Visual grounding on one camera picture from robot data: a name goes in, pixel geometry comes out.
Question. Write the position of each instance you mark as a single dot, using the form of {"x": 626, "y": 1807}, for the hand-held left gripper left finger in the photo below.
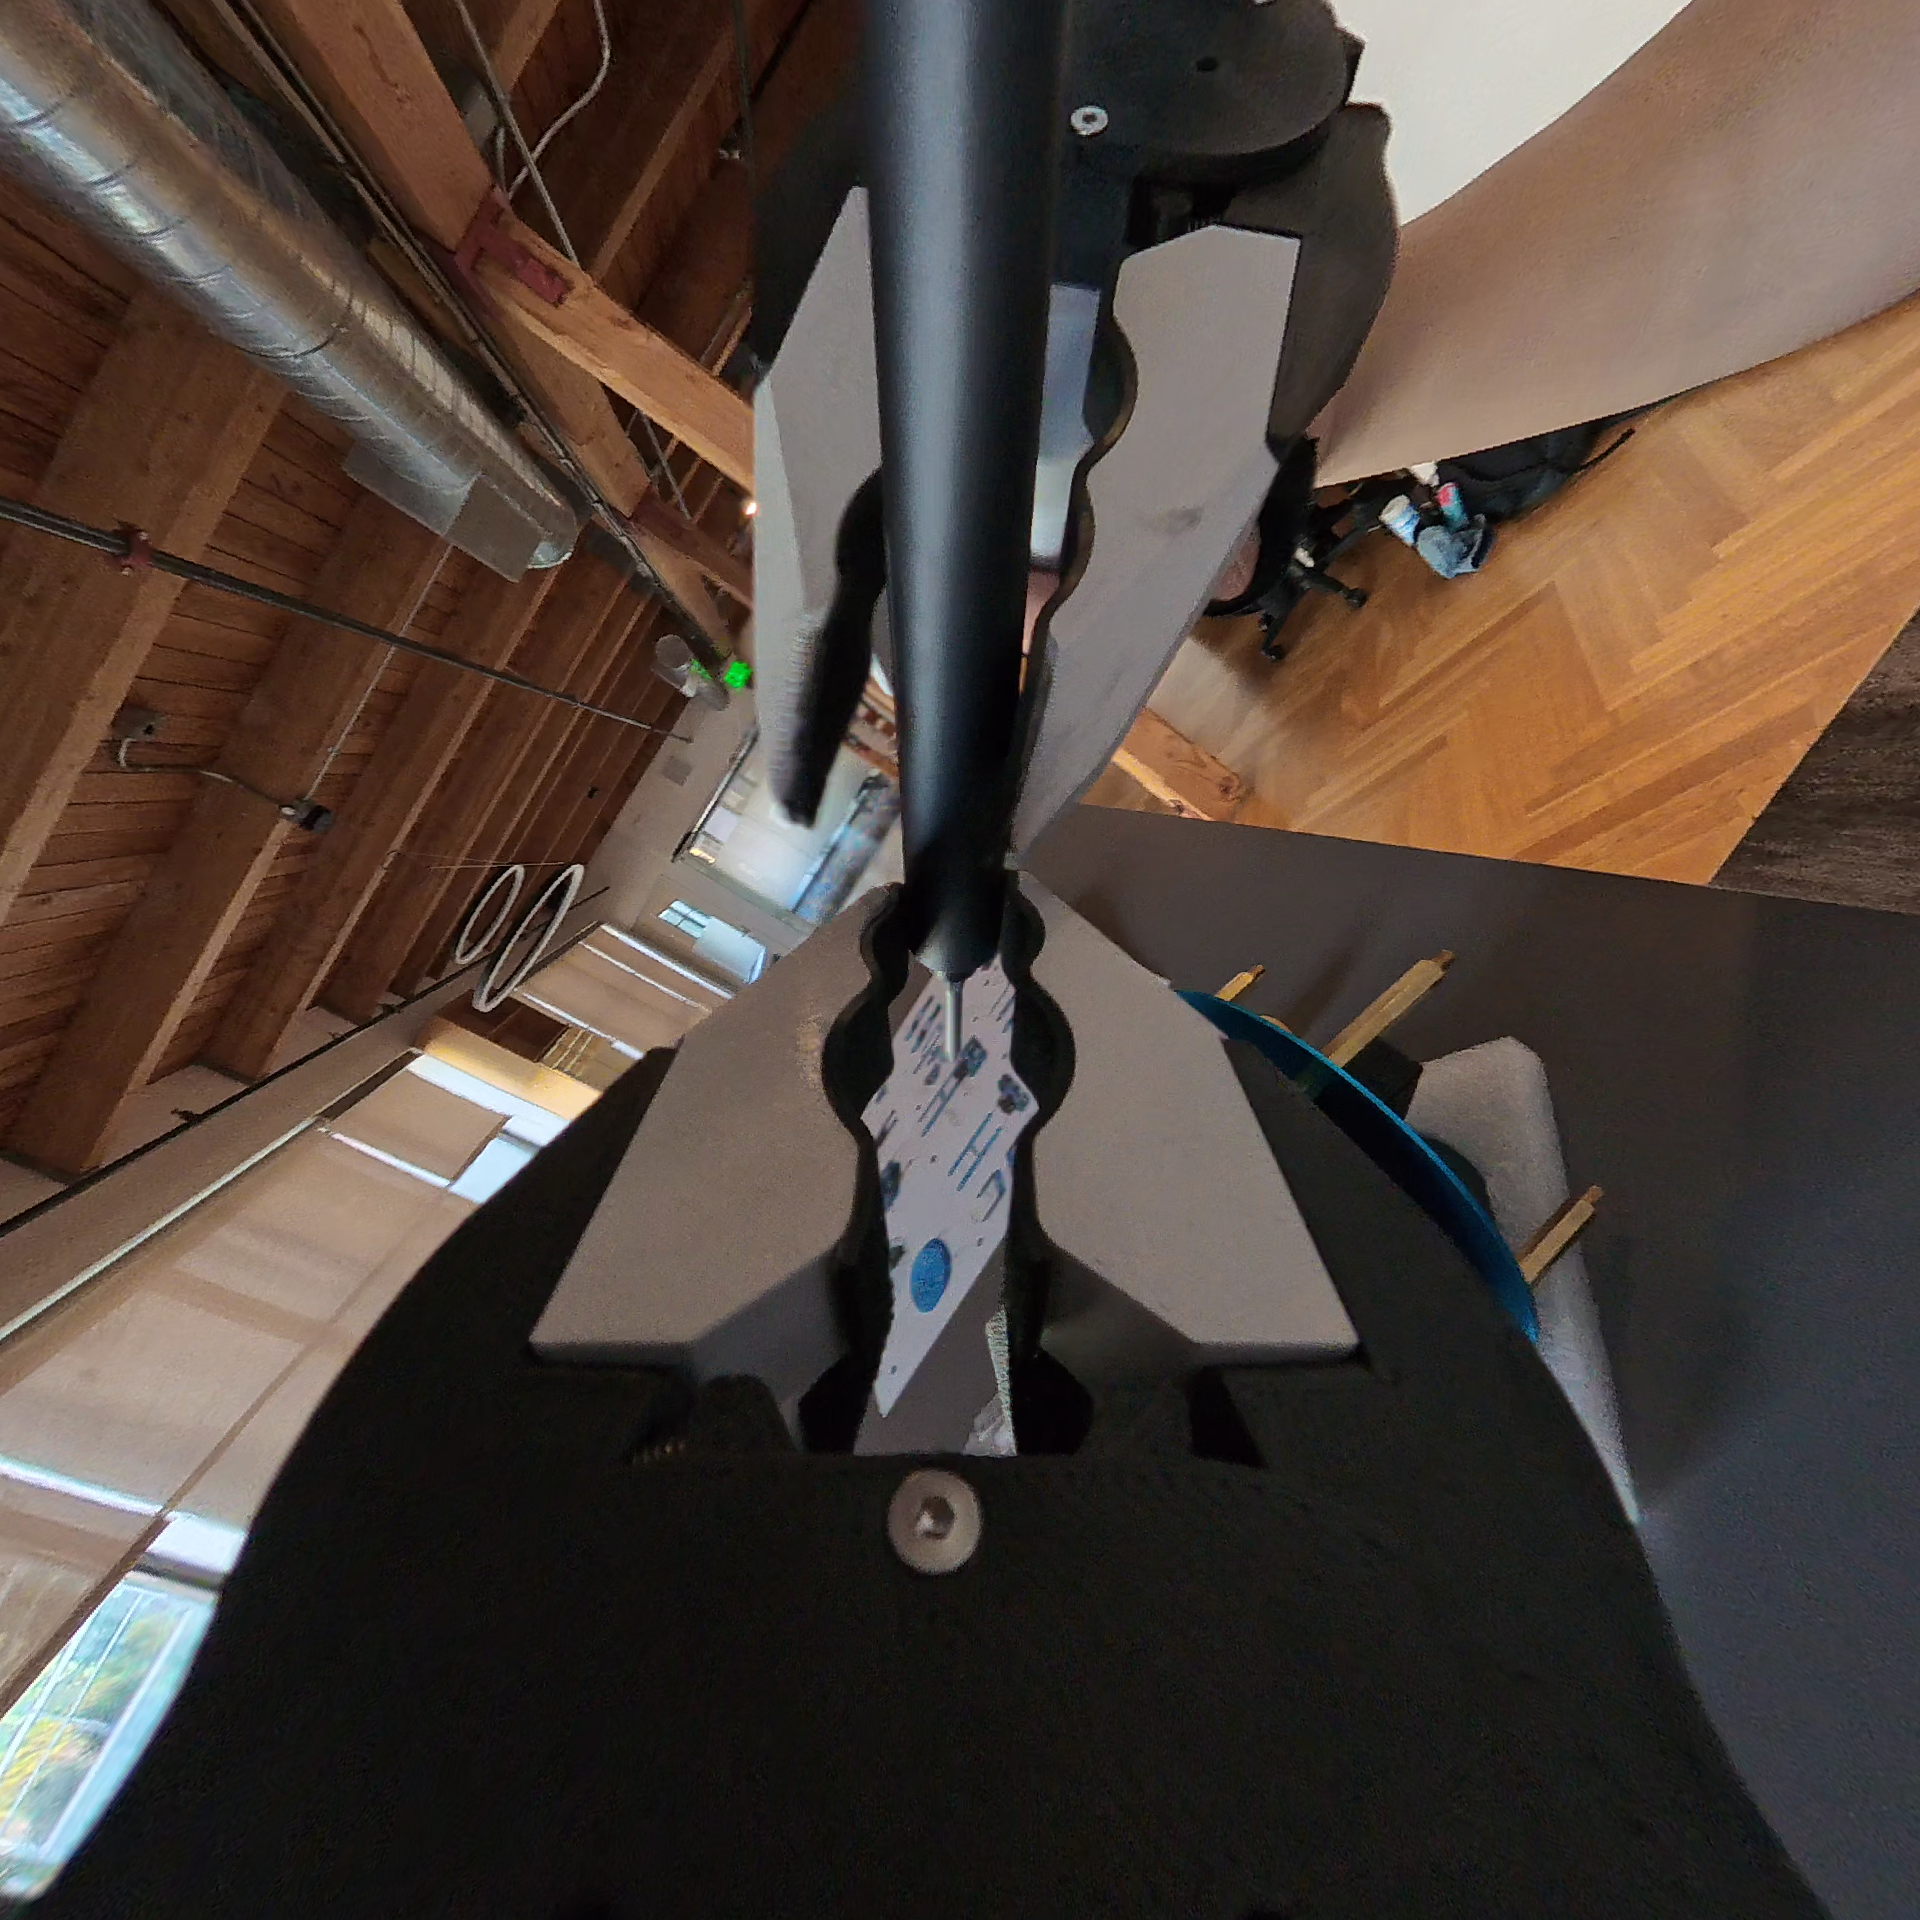
{"x": 704, "y": 1201}

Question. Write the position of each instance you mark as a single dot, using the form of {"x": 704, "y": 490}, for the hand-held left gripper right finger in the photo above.
{"x": 1184, "y": 1201}

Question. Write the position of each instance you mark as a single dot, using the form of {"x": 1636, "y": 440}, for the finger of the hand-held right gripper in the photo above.
{"x": 810, "y": 451}
{"x": 1184, "y": 421}

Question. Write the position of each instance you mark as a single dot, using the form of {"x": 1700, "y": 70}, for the black electric screwdriver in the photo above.
{"x": 944, "y": 451}

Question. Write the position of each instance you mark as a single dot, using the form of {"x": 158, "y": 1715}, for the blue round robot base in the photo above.
{"x": 1441, "y": 1185}

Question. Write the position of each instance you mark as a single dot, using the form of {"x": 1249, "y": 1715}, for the grey desk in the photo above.
{"x": 1769, "y": 1201}

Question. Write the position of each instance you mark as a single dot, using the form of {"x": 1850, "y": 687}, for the black office chair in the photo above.
{"x": 1290, "y": 570}

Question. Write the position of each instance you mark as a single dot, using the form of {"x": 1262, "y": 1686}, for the brass standoff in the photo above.
{"x": 1388, "y": 1009}
{"x": 1238, "y": 984}
{"x": 1559, "y": 1235}

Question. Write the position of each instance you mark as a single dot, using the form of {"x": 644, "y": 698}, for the printed instruction sheet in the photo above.
{"x": 938, "y": 1201}

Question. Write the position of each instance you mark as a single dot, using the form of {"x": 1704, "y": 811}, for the blue patterned bag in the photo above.
{"x": 1447, "y": 533}

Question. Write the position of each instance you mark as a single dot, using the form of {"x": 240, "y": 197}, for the white foam block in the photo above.
{"x": 1516, "y": 1109}

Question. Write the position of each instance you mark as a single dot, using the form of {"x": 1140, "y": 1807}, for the black backpack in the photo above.
{"x": 1546, "y": 465}

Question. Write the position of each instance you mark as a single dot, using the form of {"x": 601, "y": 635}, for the metal ceiling pipe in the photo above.
{"x": 300, "y": 603}

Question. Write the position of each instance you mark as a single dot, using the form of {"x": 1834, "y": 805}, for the grey junction box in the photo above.
{"x": 135, "y": 738}

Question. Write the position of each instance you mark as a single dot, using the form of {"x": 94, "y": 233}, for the silver ventilation duct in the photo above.
{"x": 225, "y": 224}

